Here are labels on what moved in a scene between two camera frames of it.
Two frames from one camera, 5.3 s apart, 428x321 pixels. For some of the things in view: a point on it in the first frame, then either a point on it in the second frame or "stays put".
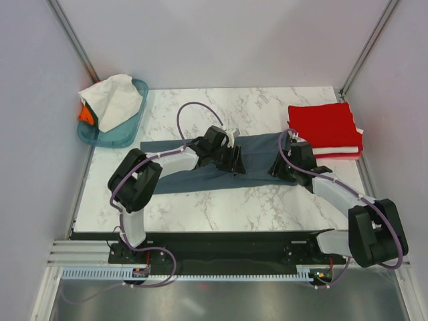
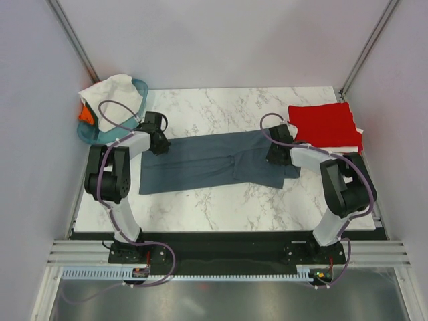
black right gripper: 277,168 -> 271,158
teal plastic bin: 124,135 stays put
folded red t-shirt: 326,125 stays put
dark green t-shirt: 94,114 stays put
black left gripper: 235,165 -> 157,152
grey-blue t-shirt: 257,154 stays put
